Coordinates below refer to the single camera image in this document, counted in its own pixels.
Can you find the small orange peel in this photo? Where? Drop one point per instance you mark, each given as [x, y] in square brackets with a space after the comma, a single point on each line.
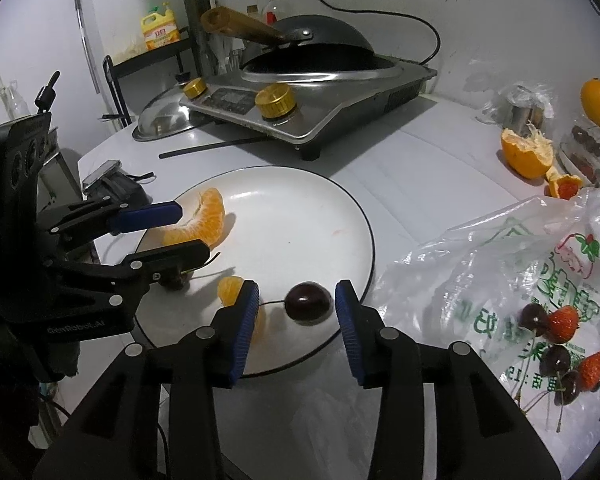
[565, 187]

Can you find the large orange peel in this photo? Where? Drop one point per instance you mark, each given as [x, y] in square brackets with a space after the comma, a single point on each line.
[522, 160]

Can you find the black stick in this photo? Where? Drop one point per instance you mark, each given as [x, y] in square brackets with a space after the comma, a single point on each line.
[205, 146]

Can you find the clear plastic bottle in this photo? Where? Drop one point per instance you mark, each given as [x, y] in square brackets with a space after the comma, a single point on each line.
[15, 102]

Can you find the steel cup in plastic wrap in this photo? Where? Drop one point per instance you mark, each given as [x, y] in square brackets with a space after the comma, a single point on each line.
[522, 112]

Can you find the dark vertical pipe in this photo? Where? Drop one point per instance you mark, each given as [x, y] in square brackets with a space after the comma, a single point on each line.
[190, 20]

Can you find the steel induction cooker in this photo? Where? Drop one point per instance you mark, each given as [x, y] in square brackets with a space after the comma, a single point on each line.
[340, 105]

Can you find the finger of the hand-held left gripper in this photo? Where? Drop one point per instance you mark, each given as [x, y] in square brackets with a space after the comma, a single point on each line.
[180, 255]
[150, 215]

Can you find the clear bottle with red cap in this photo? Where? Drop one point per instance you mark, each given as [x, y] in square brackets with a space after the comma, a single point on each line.
[274, 10]

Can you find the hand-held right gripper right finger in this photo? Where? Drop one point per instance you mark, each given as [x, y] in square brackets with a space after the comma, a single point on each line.
[350, 330]

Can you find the smartphone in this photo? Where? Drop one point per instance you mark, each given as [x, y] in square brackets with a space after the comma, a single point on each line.
[100, 172]

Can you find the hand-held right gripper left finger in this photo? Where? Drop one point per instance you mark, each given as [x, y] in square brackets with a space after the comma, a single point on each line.
[245, 330]

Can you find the glass container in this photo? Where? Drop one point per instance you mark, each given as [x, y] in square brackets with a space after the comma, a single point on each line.
[587, 155]

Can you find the clear printed plastic bag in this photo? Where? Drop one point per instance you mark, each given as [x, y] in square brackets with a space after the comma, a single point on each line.
[480, 270]

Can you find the black metal rack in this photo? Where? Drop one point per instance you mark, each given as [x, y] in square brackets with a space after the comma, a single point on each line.
[150, 55]

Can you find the yellow dish soap bottle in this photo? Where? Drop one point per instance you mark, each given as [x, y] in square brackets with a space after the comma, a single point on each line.
[161, 30]

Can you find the black case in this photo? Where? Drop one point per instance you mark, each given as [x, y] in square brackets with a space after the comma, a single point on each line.
[125, 189]

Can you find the orange segment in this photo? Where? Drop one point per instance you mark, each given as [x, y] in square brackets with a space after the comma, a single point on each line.
[200, 220]
[229, 291]

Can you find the white plate with dark rim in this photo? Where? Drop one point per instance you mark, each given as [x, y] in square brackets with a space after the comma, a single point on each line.
[290, 220]

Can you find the steel pot lid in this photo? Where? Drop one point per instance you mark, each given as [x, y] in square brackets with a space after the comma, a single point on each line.
[165, 115]

